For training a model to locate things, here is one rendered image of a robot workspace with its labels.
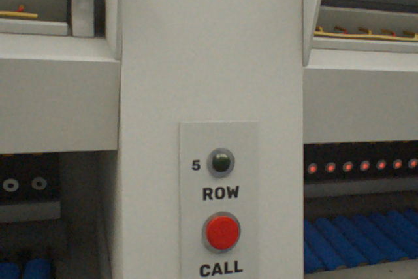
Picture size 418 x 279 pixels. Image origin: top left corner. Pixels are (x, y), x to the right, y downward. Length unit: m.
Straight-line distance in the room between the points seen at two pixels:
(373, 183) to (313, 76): 0.26
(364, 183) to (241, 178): 0.27
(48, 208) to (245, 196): 0.20
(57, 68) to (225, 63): 0.08
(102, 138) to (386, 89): 0.16
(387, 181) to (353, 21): 0.21
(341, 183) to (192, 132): 0.27
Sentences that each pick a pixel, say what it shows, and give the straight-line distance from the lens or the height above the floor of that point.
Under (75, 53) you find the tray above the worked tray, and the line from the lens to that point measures 0.20.
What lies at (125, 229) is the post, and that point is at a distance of 0.20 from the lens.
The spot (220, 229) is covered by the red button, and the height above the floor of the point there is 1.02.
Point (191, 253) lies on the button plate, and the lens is 0.21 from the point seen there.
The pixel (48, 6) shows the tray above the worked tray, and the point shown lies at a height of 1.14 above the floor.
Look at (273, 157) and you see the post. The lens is 0.22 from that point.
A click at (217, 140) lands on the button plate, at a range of 0.20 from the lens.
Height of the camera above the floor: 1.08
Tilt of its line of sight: 1 degrees down
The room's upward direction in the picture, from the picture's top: straight up
